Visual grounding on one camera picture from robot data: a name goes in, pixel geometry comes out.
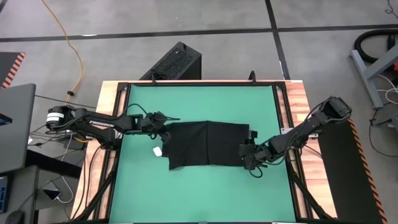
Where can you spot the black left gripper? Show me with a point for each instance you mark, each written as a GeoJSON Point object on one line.
{"type": "Point", "coordinates": [154, 123]}

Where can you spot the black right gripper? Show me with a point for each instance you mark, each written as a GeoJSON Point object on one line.
{"type": "Point", "coordinates": [256, 154]}

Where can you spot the white towel care label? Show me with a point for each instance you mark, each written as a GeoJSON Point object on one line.
{"type": "Point", "coordinates": [157, 151]}

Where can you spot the black towel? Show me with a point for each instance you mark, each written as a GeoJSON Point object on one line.
{"type": "Point", "coordinates": [202, 144]}

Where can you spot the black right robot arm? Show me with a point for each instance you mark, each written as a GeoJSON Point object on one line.
{"type": "Point", "coordinates": [298, 133]}

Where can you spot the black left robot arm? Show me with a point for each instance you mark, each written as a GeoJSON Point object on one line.
{"type": "Point", "coordinates": [99, 124]}

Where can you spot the black table clamp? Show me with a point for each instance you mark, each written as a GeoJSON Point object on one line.
{"type": "Point", "coordinates": [252, 77]}
{"type": "Point", "coordinates": [153, 78]}

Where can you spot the black computer tower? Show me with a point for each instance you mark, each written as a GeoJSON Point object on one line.
{"type": "Point", "coordinates": [174, 63]}

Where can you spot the green table mat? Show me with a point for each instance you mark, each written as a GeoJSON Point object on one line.
{"type": "Point", "coordinates": [186, 205]}

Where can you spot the black mat orange striped edge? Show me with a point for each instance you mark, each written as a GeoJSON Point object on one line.
{"type": "Point", "coordinates": [7, 67]}
{"type": "Point", "coordinates": [342, 174]}

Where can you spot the black desk base bar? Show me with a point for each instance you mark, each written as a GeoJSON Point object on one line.
{"type": "Point", "coordinates": [53, 163]}

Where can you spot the smartphone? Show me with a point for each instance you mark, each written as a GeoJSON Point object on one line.
{"type": "Point", "coordinates": [51, 194]}

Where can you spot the grey metal stand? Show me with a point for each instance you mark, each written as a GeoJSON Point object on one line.
{"type": "Point", "coordinates": [363, 74]}

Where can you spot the grey laptop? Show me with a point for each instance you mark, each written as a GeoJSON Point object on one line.
{"type": "Point", "coordinates": [15, 130]}

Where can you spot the grey side desk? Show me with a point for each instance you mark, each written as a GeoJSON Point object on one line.
{"type": "Point", "coordinates": [21, 193]}

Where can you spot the black computer mouse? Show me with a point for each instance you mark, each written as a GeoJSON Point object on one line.
{"type": "Point", "coordinates": [15, 217]}

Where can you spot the blue keypad device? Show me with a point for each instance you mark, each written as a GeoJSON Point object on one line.
{"type": "Point", "coordinates": [3, 194]}

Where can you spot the black metal table frame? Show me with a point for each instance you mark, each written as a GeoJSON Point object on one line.
{"type": "Point", "coordinates": [202, 83]}

